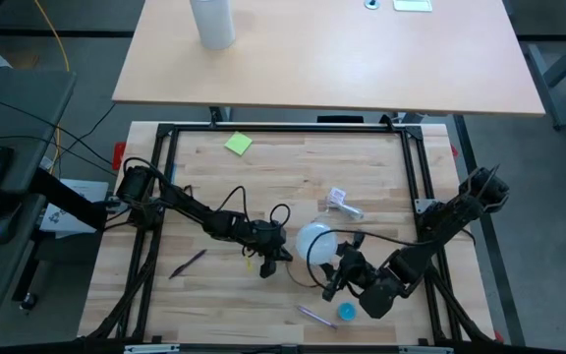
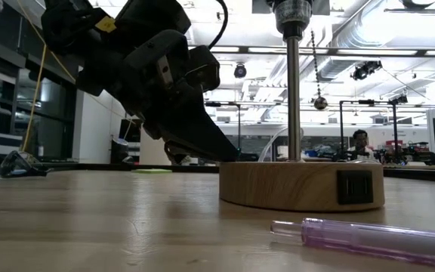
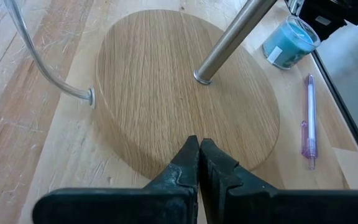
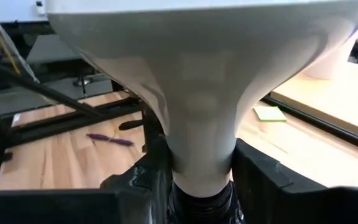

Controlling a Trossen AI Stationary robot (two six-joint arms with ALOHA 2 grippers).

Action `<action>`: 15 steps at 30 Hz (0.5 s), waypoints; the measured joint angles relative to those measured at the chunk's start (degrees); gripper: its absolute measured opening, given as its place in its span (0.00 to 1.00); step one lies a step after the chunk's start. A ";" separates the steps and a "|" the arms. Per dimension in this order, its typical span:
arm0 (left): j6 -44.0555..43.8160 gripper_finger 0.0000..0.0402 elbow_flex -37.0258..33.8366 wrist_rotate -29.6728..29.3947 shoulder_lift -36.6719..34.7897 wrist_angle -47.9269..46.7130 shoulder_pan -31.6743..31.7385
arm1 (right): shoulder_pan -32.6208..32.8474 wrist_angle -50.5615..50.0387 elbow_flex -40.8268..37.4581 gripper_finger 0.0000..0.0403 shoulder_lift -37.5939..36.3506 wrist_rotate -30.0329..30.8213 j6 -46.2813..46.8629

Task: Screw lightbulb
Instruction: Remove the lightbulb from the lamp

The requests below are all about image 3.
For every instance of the wooden base metal pole lamp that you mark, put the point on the wooden base metal pole lamp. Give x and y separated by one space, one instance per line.
154 93

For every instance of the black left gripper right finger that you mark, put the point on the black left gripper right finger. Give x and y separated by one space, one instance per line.
275 207

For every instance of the clear purple pen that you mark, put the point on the clear purple pen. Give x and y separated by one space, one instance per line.
311 109

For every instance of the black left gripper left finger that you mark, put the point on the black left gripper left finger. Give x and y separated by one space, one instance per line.
120 205

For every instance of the blue round cap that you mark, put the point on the blue round cap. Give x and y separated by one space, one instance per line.
287 43

